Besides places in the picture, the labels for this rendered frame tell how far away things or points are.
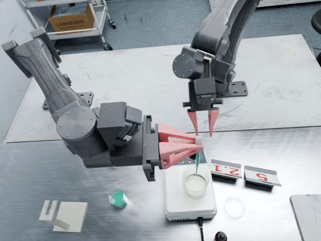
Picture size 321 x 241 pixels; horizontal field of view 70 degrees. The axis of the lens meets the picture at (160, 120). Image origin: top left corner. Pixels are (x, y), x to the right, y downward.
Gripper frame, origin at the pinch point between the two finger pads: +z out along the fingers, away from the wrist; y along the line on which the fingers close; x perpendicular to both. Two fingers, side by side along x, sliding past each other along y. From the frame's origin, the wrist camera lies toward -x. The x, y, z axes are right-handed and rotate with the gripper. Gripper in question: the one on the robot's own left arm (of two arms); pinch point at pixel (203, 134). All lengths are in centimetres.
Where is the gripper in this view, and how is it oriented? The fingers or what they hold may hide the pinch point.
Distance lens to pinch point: 63.3
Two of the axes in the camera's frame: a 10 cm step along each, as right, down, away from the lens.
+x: 0.7, -0.9, 9.9
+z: 0.8, 9.9, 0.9
